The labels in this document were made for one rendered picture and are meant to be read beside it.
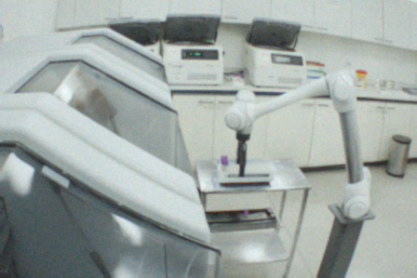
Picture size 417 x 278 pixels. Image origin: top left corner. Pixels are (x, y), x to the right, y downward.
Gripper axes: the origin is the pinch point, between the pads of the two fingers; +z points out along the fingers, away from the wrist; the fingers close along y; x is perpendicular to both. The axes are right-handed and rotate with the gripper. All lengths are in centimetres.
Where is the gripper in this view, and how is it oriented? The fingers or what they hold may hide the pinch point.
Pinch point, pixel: (239, 169)
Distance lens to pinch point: 245.4
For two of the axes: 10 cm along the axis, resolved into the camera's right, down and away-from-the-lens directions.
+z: -0.5, 9.6, 2.9
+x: -9.9, -0.2, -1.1
